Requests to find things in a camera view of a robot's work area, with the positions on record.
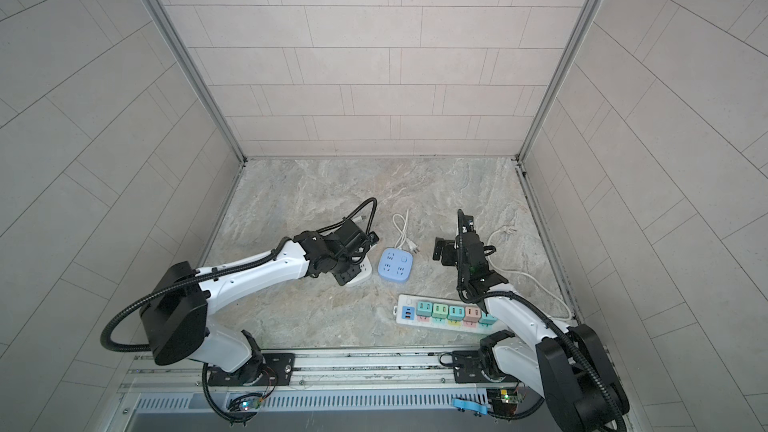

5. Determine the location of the pink charger plug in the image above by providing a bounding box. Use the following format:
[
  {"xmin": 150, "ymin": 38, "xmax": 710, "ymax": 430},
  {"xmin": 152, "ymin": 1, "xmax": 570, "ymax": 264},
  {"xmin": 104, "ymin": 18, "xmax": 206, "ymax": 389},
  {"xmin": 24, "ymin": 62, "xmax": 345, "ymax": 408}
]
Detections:
[{"xmin": 463, "ymin": 306, "xmax": 482, "ymax": 323}]

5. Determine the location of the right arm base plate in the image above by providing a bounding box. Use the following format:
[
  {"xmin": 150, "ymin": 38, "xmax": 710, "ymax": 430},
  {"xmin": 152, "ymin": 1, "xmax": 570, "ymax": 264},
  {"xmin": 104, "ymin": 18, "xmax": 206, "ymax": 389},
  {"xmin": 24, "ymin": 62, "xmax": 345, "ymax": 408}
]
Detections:
[{"xmin": 449, "ymin": 350, "xmax": 518, "ymax": 384}]

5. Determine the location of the green charger plug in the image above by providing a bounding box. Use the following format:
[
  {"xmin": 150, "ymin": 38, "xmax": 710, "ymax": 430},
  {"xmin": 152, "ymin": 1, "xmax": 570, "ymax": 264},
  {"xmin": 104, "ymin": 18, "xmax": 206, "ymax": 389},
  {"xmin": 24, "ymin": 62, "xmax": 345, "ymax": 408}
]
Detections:
[{"xmin": 431, "ymin": 303, "xmax": 449, "ymax": 319}]

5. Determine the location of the blue clip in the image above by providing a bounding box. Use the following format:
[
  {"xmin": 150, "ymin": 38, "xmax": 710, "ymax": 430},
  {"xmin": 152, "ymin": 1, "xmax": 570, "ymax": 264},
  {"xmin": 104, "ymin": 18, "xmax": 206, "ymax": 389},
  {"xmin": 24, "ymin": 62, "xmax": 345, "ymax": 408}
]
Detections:
[{"xmin": 452, "ymin": 398, "xmax": 488, "ymax": 416}]

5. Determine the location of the right circuit board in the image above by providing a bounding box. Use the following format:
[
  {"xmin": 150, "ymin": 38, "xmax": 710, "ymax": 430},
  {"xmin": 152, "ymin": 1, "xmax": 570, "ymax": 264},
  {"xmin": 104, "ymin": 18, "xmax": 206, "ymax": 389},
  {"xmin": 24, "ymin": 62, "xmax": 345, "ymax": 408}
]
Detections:
[{"xmin": 486, "ymin": 388, "xmax": 525, "ymax": 417}]

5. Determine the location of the aluminium mounting rail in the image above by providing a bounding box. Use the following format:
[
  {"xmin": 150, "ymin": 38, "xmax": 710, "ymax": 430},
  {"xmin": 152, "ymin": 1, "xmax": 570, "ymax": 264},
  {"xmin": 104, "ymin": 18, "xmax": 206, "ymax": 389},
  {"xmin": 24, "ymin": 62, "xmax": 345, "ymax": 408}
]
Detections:
[{"xmin": 118, "ymin": 341, "xmax": 533, "ymax": 392}]

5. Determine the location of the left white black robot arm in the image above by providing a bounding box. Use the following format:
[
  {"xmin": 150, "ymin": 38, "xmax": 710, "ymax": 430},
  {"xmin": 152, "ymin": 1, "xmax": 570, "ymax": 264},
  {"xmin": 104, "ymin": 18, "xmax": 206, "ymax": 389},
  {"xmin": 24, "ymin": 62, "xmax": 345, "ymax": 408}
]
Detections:
[{"xmin": 100, "ymin": 219, "xmax": 379, "ymax": 373}]

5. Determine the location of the teal charger plug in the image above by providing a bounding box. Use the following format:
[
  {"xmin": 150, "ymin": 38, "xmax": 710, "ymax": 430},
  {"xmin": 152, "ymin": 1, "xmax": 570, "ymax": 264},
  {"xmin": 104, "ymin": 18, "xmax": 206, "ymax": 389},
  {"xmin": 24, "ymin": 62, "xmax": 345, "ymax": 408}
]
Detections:
[
  {"xmin": 416, "ymin": 301, "xmax": 433, "ymax": 317},
  {"xmin": 447, "ymin": 306, "xmax": 465, "ymax": 322},
  {"xmin": 479, "ymin": 312, "xmax": 497, "ymax": 326}
]

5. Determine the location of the white power strip cable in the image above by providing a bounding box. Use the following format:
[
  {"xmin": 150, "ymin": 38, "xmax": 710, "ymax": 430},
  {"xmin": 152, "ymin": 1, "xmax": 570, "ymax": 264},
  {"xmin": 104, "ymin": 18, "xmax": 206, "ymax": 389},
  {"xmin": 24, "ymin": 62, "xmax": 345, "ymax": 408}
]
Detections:
[{"xmin": 485, "ymin": 226, "xmax": 576, "ymax": 322}]

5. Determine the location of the white multicolour power strip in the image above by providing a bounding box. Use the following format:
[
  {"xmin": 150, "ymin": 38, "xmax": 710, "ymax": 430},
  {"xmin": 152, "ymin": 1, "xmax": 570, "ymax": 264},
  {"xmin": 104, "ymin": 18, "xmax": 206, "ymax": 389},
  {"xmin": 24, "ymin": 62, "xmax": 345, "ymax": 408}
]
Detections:
[{"xmin": 393, "ymin": 294, "xmax": 506, "ymax": 335}]

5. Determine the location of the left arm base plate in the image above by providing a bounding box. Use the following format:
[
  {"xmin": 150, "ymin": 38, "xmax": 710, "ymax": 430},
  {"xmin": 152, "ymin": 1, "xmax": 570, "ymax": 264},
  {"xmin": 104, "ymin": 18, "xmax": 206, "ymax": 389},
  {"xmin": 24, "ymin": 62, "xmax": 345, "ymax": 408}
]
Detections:
[{"xmin": 207, "ymin": 353, "xmax": 296, "ymax": 387}]

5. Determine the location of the white square socket cube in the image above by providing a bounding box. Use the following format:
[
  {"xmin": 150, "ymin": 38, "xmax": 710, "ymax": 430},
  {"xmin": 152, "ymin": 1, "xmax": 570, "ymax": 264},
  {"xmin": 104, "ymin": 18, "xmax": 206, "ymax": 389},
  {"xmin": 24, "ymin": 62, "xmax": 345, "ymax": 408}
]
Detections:
[{"xmin": 347, "ymin": 258, "xmax": 373, "ymax": 287}]

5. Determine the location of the blue square socket cube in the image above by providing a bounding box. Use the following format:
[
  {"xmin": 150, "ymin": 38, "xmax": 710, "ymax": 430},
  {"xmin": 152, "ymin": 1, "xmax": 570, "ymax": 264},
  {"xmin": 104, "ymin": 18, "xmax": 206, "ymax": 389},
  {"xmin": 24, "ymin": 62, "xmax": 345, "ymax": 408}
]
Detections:
[{"xmin": 377, "ymin": 248, "xmax": 413, "ymax": 283}]

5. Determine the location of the left circuit board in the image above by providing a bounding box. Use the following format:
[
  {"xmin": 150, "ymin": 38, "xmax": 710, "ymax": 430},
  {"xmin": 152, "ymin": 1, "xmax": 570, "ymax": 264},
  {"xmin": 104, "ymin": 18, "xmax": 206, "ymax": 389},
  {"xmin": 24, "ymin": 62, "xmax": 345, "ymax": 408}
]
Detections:
[{"xmin": 228, "ymin": 393, "xmax": 264, "ymax": 413}]

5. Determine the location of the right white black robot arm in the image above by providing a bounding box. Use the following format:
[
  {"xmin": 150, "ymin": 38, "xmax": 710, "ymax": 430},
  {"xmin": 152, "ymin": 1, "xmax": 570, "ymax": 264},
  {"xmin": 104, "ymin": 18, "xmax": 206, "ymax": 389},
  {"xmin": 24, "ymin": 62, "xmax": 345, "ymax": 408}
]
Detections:
[{"xmin": 433, "ymin": 211, "xmax": 630, "ymax": 431}]

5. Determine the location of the circuit board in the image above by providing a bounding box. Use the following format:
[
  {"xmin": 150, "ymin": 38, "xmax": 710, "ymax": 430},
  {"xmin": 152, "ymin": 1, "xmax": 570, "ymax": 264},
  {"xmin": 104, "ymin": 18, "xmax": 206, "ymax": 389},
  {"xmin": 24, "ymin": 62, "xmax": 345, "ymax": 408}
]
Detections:
[
  {"xmin": 486, "ymin": 388, "xmax": 525, "ymax": 417},
  {"xmin": 228, "ymin": 393, "xmax": 264, "ymax": 413}
]

